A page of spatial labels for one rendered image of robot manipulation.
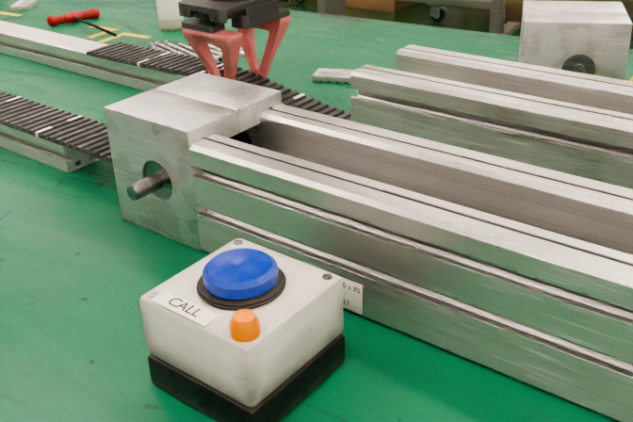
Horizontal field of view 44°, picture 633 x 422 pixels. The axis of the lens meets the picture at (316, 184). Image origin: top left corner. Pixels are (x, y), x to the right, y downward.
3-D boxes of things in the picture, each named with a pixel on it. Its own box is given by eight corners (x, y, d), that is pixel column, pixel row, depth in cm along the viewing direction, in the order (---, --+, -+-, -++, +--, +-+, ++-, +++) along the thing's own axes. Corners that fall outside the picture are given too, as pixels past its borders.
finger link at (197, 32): (281, 89, 83) (275, 0, 78) (234, 108, 78) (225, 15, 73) (235, 77, 86) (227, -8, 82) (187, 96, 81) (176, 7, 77)
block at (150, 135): (96, 231, 60) (75, 117, 56) (209, 174, 69) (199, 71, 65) (177, 267, 55) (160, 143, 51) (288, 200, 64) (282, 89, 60)
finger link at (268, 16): (296, 81, 84) (291, -6, 80) (251, 101, 79) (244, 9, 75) (250, 71, 88) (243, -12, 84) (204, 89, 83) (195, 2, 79)
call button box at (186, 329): (149, 384, 44) (134, 291, 41) (263, 303, 51) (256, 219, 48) (255, 446, 40) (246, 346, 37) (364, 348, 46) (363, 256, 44)
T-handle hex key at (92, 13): (46, 26, 119) (44, 15, 118) (98, 16, 123) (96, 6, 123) (88, 47, 108) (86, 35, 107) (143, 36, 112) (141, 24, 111)
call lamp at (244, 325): (223, 334, 38) (221, 315, 38) (244, 319, 39) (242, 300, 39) (246, 346, 37) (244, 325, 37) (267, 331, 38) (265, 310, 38)
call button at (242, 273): (189, 300, 42) (186, 268, 41) (240, 267, 45) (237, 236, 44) (245, 325, 40) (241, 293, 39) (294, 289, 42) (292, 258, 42)
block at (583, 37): (515, 121, 78) (524, 27, 74) (516, 84, 88) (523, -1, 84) (622, 126, 76) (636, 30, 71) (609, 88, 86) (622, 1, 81)
